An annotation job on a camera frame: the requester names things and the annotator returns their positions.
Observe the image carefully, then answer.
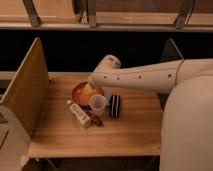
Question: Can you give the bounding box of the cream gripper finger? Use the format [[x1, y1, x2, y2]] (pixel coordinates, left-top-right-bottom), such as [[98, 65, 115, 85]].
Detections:
[[83, 83, 93, 94]]

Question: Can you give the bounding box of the orange ceramic bowl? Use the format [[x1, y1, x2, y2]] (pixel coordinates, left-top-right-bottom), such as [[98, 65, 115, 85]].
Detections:
[[72, 82, 102, 106]]

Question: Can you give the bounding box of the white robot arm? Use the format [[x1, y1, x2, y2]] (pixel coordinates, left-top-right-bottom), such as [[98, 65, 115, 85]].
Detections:
[[88, 55, 213, 171]]

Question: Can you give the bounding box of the clear plastic cup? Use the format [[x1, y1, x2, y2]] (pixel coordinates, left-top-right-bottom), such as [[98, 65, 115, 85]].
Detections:
[[89, 95, 107, 116]]

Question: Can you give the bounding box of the brown snack wrapper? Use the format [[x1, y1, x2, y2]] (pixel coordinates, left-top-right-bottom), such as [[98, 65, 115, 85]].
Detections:
[[88, 112, 103, 126]]

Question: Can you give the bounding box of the white tube bottle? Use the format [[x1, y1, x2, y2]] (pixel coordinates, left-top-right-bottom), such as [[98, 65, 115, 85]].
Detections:
[[67, 100, 91, 128]]

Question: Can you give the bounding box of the black white striped sponge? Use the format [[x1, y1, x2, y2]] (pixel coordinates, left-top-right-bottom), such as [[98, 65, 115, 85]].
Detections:
[[110, 95, 120, 118]]

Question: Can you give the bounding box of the left wooden side panel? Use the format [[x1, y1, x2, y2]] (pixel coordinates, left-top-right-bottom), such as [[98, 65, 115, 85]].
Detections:
[[0, 38, 49, 141]]

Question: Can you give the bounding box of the right dark side panel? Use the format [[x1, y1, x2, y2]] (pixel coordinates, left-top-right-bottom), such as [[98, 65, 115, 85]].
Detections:
[[158, 38, 183, 109]]

